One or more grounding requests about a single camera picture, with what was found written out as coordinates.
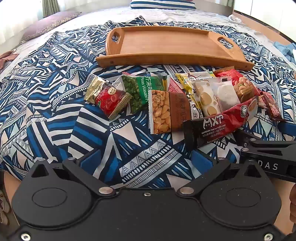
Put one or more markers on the white wardrobe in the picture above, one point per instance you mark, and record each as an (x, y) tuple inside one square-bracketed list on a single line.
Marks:
[(254, 9)]

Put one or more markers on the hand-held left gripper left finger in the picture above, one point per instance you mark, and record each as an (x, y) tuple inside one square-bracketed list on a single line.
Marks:
[(90, 160)]

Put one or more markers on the person's right hand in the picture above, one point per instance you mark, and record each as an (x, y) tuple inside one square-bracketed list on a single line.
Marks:
[(293, 204)]

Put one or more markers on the blue patterned blanket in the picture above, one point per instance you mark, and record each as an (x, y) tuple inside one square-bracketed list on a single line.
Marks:
[(57, 92)]

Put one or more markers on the yellow and white packet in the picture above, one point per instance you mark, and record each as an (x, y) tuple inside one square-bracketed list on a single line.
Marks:
[(185, 81)]

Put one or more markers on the light blue cloth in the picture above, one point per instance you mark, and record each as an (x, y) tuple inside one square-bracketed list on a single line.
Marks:
[(286, 52)]

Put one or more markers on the translucent white cake packet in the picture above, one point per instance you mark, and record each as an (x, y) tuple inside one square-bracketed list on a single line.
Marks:
[(225, 92)]

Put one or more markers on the gold and red candy packet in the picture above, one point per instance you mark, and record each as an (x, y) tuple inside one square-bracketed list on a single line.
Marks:
[(108, 99)]

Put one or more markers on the green curtain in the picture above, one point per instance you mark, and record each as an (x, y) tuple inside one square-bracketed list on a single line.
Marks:
[(50, 5)]

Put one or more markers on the clear round biscuit packet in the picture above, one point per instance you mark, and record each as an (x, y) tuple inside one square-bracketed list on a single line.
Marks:
[(205, 99)]

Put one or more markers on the blue striped pillow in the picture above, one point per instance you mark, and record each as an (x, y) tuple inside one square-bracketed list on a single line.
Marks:
[(161, 4)]

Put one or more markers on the red mixed nut packet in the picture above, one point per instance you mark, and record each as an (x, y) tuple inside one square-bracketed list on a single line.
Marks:
[(242, 88)]

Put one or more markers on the clear pink-ended packet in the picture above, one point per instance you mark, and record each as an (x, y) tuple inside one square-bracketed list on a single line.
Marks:
[(118, 82)]

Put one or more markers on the brown cloth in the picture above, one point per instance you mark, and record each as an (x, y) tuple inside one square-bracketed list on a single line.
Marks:
[(7, 60)]

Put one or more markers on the crumpled white tissue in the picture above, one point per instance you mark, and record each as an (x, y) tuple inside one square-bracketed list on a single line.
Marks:
[(234, 18)]

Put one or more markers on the purple floral pillow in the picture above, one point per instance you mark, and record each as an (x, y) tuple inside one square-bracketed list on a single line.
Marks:
[(46, 26)]

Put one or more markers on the green peas packet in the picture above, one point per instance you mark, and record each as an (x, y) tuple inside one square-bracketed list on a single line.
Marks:
[(138, 88)]

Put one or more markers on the brown peanut packet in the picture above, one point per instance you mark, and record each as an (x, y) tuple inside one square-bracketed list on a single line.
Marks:
[(166, 111)]

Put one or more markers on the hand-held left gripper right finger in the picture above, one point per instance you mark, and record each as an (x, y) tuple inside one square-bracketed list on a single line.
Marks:
[(201, 160)]

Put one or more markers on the small dark red packet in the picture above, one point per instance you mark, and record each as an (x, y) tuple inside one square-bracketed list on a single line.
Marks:
[(272, 106)]

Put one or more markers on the black and red stick packet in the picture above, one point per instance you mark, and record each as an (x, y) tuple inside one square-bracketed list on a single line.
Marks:
[(215, 127)]

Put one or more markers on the wooden tray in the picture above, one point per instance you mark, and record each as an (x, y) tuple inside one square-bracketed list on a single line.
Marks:
[(166, 44)]

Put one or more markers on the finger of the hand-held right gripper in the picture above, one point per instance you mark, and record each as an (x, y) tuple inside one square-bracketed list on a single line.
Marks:
[(289, 132), (254, 143)]

